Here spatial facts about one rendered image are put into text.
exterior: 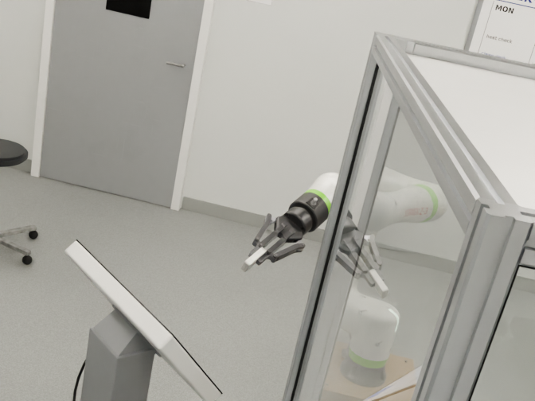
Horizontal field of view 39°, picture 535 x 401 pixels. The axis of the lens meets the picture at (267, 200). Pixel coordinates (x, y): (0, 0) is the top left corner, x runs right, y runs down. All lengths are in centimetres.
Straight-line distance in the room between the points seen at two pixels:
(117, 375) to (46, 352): 176
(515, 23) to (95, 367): 368
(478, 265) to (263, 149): 461
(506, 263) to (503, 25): 442
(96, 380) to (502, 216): 165
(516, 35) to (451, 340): 444
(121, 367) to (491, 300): 149
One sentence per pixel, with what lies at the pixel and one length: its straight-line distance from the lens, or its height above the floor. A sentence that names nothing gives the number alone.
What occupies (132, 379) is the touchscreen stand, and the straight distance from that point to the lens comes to 211.
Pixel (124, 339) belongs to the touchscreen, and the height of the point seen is 105.
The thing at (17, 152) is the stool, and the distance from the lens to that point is 440.
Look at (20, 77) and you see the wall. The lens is 562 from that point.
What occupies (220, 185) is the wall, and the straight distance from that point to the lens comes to 537.
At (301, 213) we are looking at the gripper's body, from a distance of 189.
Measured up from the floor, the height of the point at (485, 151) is 197.
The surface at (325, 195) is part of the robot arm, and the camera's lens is 195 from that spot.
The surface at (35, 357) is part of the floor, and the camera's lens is 377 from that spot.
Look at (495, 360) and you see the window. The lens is 74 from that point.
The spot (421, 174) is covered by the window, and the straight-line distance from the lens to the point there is 96.
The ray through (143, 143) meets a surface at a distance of 536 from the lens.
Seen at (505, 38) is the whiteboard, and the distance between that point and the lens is 507.
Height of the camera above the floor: 219
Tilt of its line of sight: 22 degrees down
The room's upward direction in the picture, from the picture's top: 12 degrees clockwise
